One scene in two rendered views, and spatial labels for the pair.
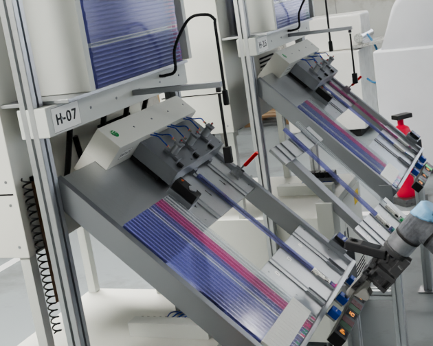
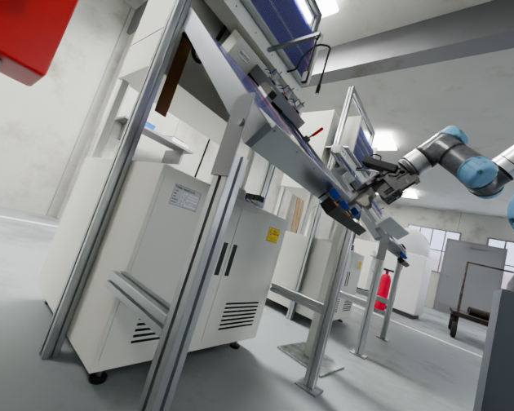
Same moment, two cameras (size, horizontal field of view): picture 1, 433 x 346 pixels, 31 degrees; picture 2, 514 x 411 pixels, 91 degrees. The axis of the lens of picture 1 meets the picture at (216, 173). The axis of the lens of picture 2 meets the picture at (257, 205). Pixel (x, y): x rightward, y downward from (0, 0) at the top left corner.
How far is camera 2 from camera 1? 163 cm
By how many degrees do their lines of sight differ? 25
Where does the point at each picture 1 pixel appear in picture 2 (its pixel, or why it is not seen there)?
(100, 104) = (244, 17)
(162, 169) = (261, 78)
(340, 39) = (366, 250)
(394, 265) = (401, 179)
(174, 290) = (214, 61)
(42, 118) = not seen: outside the picture
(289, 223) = not seen: hidden behind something
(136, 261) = (201, 46)
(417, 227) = (439, 140)
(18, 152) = not seen: hidden behind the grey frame
